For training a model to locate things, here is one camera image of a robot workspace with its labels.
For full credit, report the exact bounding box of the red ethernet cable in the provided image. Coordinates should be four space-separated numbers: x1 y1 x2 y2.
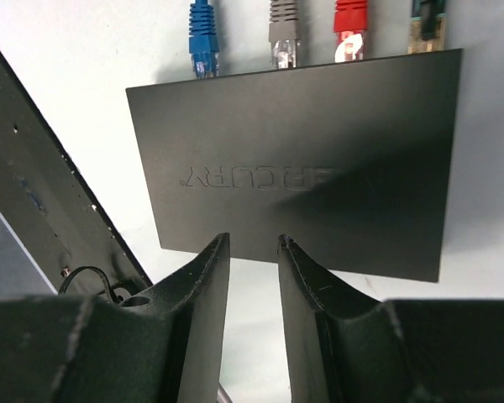
333 0 370 64

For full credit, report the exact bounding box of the black Mercury network switch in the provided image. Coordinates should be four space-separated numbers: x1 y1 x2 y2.
126 49 463 282

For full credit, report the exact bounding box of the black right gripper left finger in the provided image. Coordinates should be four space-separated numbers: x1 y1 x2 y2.
0 233 230 402

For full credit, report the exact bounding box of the short grey ethernet cable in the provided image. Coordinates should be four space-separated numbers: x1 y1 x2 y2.
267 0 302 71

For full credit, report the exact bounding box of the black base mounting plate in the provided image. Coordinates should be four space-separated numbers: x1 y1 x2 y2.
0 51 152 295

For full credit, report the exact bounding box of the black ethernet cable teal plug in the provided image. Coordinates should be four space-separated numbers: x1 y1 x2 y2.
407 0 446 54

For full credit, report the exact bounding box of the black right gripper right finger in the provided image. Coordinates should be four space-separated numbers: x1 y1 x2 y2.
278 235 504 402

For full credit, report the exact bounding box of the blue ethernet cable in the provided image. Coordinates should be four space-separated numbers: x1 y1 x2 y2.
187 0 220 81

